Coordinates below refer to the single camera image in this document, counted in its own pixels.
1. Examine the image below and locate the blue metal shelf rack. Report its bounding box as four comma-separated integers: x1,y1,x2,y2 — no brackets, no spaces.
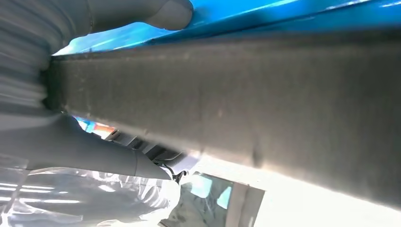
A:
53,0,401,57

